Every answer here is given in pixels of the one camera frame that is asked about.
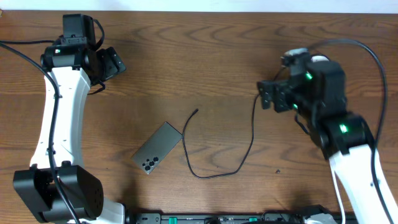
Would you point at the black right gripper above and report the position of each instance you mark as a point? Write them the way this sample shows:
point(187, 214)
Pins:
point(282, 90)

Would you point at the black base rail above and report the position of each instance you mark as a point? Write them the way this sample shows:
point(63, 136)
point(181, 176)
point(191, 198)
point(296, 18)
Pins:
point(311, 214)

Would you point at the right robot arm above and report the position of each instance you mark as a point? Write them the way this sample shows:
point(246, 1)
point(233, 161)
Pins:
point(316, 91)

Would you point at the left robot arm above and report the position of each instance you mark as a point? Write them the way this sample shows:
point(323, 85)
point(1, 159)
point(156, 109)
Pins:
point(56, 188)

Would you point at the white power strip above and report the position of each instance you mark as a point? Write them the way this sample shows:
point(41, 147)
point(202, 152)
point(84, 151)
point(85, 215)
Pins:
point(319, 58)

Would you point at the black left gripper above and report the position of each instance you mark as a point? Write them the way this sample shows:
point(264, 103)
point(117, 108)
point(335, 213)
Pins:
point(114, 63)

